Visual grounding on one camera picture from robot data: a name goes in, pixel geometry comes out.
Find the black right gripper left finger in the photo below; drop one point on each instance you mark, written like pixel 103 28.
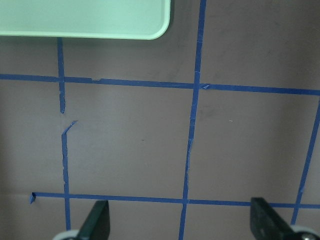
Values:
pixel 97 224

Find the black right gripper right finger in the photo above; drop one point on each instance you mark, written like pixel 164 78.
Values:
pixel 267 224

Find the light green plastic tray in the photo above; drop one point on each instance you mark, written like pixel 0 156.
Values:
pixel 101 19

